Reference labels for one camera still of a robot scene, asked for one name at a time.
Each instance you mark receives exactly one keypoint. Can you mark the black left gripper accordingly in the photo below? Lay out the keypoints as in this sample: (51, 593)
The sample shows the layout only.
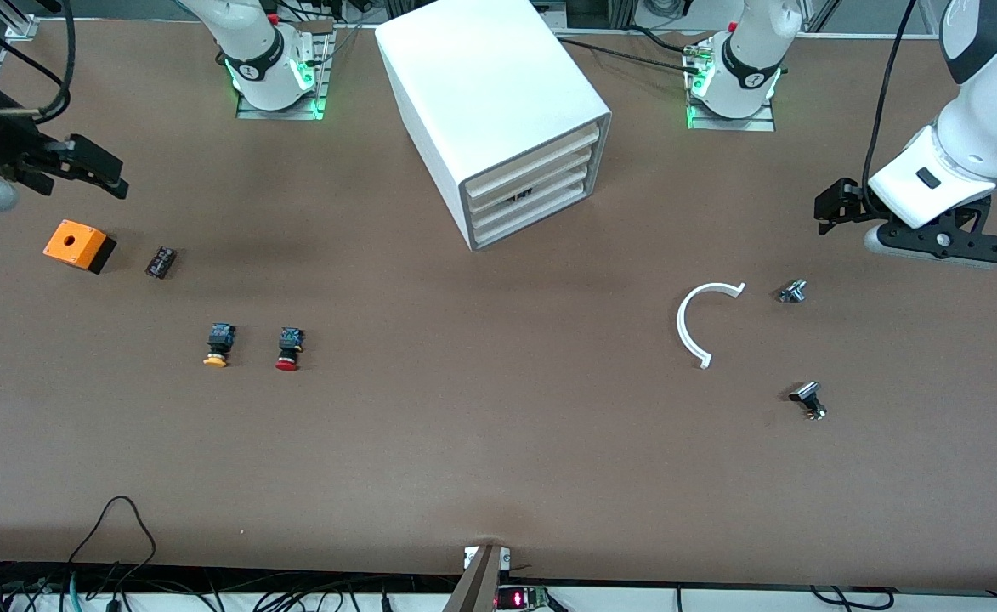
(846, 201)

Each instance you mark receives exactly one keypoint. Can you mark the white plastic bin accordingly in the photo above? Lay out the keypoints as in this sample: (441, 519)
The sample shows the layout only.
(532, 201)

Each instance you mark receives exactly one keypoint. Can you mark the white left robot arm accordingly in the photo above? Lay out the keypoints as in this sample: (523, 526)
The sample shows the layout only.
(974, 144)

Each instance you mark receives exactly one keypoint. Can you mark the yellow push button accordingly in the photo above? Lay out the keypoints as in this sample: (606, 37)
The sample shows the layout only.
(220, 340)

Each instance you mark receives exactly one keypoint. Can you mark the red push button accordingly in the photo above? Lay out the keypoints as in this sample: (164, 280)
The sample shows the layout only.
(291, 344)

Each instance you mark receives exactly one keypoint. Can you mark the small silver metal part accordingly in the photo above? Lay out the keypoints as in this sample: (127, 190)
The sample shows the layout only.
(792, 291)

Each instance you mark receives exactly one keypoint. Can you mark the small black contact block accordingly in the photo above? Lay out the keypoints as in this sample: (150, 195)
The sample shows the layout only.
(161, 262)

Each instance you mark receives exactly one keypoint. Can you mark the small device with red display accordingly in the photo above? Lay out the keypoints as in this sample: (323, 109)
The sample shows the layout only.
(519, 599)

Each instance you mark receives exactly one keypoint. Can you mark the orange button enclosure box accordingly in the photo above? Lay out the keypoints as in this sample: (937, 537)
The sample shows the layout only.
(86, 242)

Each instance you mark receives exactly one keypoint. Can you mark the aluminium frame profile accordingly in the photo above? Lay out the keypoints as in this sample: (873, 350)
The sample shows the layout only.
(22, 27)

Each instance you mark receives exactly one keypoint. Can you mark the black and silver switch part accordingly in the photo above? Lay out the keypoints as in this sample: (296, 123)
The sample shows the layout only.
(807, 395)

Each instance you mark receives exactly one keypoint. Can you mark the aluminium right arm base plate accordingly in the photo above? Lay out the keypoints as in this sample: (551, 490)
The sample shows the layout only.
(281, 114)

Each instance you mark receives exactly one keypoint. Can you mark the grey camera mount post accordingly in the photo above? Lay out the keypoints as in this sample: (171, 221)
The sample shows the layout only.
(477, 586)

